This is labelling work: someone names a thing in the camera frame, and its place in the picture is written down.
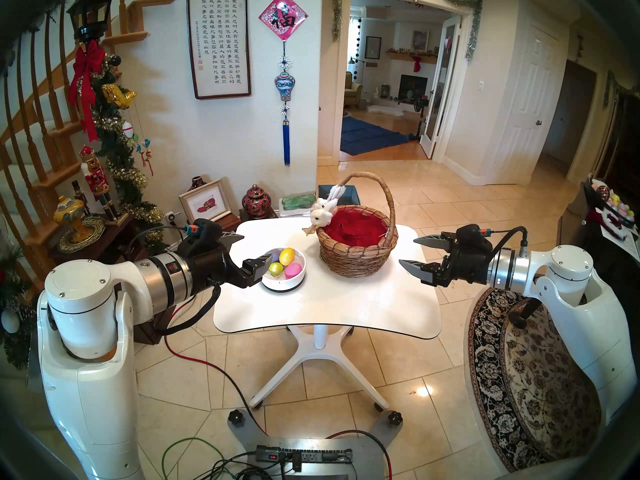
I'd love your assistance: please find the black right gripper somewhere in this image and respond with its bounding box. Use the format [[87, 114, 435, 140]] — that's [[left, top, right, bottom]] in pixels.
[[398, 233, 493, 288]]

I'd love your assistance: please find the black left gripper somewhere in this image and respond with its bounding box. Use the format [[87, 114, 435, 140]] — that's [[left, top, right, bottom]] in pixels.
[[191, 232, 274, 296]]

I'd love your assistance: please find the brown wicker basket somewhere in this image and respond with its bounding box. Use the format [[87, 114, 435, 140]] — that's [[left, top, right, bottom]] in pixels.
[[302, 172, 399, 278]]

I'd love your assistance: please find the colourful egg centrepiece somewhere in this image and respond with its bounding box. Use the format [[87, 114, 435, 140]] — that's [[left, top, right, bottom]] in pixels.
[[590, 178, 638, 230]]

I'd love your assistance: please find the brown wooden box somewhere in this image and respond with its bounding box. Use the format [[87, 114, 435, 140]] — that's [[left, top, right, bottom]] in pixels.
[[200, 213, 242, 235]]

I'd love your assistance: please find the white round bowl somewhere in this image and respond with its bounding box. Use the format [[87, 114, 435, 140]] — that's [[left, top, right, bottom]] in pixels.
[[261, 247, 307, 292]]

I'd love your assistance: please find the red cloisonne lidded jar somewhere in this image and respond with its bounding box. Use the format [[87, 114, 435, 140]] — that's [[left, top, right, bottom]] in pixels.
[[241, 184, 272, 219]]

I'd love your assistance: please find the framed red shoe picture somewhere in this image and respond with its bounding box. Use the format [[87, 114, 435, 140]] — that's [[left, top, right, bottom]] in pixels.
[[178, 179, 233, 225]]

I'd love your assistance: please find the red shredded paper filling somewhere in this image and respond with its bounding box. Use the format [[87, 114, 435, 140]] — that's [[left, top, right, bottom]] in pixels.
[[325, 206, 390, 248]]

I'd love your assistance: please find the blue floor rug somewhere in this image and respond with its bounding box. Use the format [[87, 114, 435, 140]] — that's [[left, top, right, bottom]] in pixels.
[[340, 116, 416, 156]]

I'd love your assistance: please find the dark wooden side table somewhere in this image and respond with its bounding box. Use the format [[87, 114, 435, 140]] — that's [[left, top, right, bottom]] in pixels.
[[47, 214, 166, 345]]

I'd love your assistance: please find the ornate decorative plate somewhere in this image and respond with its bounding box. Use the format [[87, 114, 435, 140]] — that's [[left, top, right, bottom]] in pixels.
[[56, 216, 107, 255]]

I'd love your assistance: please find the green tinsel christmas garland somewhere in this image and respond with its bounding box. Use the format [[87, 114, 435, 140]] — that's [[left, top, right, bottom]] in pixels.
[[92, 54, 166, 255]]

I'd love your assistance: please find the red nutcracker figure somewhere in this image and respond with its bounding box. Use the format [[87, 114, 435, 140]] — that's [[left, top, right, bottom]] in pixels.
[[79, 145, 121, 221]]

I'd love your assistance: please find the black fireplace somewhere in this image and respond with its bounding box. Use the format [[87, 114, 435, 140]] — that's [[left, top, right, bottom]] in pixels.
[[398, 74, 429, 102]]

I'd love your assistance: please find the white glass french door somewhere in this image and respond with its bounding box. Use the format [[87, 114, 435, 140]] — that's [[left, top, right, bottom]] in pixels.
[[420, 16, 462, 160]]

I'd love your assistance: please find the blue vase tassel hanging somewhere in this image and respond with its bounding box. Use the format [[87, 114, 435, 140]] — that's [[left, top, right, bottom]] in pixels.
[[274, 40, 296, 167]]

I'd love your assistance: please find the small black nutcracker figure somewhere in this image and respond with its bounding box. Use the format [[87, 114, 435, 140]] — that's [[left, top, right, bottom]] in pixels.
[[71, 180, 92, 217]]

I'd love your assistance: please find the yellow porcelain urn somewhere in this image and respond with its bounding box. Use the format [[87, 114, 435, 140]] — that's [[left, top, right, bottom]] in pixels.
[[53, 195, 86, 240]]

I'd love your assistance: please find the tan armchair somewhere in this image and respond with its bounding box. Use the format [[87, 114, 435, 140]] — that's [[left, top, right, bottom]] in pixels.
[[344, 71, 363, 107]]

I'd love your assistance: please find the white panel door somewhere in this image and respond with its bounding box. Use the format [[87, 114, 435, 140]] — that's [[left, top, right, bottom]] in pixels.
[[492, 24, 561, 185]]

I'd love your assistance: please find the oriental patterned rug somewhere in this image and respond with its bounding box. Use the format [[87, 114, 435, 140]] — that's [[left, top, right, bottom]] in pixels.
[[465, 286, 608, 472]]

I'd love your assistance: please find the gold ingot ornament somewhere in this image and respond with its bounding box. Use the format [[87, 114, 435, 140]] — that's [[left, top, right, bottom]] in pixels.
[[101, 83, 137, 109]]

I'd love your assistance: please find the wooden staircase banister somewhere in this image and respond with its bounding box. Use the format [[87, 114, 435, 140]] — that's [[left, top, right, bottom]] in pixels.
[[0, 0, 176, 285]]

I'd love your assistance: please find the black power strip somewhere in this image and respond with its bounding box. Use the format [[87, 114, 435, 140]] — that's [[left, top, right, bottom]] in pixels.
[[255, 445, 354, 465]]

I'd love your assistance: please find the framed chinese calligraphy scroll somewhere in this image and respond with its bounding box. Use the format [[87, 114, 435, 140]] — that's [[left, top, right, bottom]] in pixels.
[[186, 0, 252, 100]]

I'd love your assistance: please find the silver tinsel doorway garland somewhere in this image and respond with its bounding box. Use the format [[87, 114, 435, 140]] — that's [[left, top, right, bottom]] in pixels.
[[332, 0, 483, 62]]

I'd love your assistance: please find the red diamond fu decoration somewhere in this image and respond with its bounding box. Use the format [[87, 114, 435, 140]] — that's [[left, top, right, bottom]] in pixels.
[[258, 0, 308, 41]]

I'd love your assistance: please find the red ribbon bow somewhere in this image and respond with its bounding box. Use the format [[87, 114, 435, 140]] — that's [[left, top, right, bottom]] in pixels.
[[67, 40, 107, 143]]

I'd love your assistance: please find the black lantern lamp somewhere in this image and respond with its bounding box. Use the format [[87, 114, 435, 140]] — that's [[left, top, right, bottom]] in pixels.
[[66, 0, 117, 44]]

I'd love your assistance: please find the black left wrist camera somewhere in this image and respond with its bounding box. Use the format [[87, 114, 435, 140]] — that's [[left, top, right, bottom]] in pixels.
[[182, 218, 223, 250]]

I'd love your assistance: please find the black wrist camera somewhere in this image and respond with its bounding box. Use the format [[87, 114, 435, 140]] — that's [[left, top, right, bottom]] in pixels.
[[452, 224, 495, 251], [182, 218, 223, 250]]

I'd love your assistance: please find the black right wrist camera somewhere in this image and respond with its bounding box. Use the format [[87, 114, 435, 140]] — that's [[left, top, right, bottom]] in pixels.
[[452, 224, 495, 251]]

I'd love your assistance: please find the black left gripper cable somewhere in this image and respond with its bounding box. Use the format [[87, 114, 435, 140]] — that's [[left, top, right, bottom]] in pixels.
[[157, 284, 222, 336]]

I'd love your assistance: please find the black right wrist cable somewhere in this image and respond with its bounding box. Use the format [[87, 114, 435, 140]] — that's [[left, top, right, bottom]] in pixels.
[[480, 226, 530, 259]]

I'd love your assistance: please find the black left wrist camera cable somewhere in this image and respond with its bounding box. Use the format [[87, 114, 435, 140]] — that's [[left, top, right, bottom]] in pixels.
[[125, 225, 188, 257]]

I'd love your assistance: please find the green floor cable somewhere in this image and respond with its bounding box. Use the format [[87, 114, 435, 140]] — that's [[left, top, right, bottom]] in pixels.
[[161, 437, 226, 480]]

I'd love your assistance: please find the grey metal robot base plate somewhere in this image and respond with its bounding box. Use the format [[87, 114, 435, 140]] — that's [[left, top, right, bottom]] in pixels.
[[227, 409, 403, 480]]

